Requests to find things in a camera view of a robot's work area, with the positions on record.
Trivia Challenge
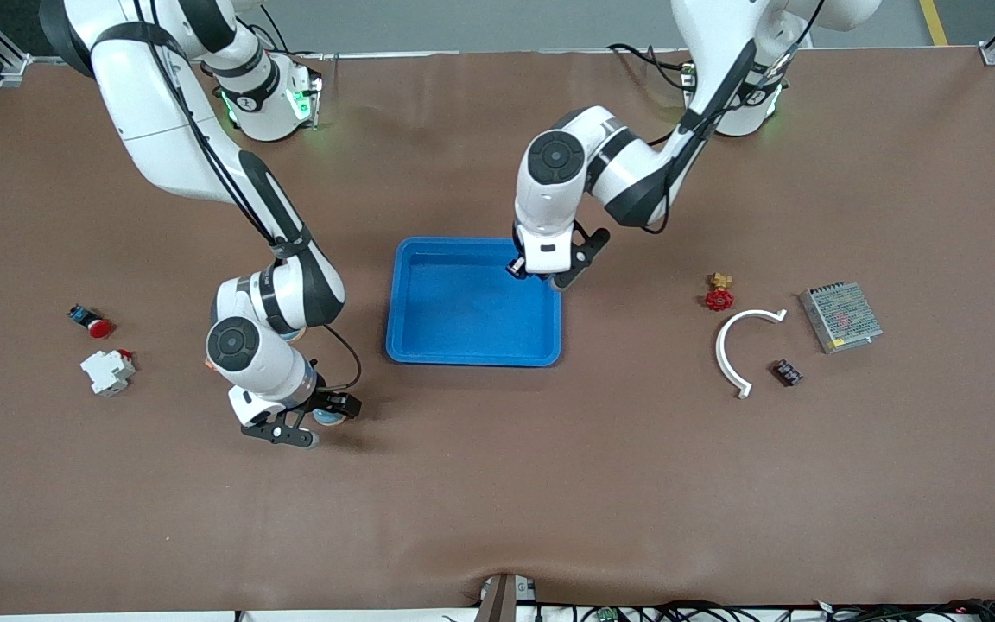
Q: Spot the black base power cable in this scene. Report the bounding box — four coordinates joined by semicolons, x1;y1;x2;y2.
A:
607;41;697;92

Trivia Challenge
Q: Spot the white curved plastic strip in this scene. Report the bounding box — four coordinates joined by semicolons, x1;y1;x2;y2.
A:
715;308;788;400

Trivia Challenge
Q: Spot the blue plastic tray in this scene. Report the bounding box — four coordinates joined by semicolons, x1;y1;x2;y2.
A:
385;237;563;367

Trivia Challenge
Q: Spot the metal mounting bracket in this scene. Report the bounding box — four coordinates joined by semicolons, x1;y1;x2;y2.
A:
476;573;538;622

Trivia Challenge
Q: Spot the brass valve red handle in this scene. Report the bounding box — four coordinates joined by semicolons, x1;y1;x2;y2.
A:
705;272;736;313

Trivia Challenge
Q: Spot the red mushroom push button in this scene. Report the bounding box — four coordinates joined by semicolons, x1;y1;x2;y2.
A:
67;304;115;340

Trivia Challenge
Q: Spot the metal mesh power supply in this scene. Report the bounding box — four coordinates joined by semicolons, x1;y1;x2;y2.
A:
798;281;884;355

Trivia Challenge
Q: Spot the white circuit breaker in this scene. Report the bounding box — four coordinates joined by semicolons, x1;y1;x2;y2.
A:
79;348;137;397

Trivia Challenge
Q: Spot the silver table edge rail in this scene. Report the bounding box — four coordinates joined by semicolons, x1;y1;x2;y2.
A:
31;49;688;65

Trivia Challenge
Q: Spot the brown table mat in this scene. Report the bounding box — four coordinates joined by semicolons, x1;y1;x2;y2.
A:
0;48;995;616

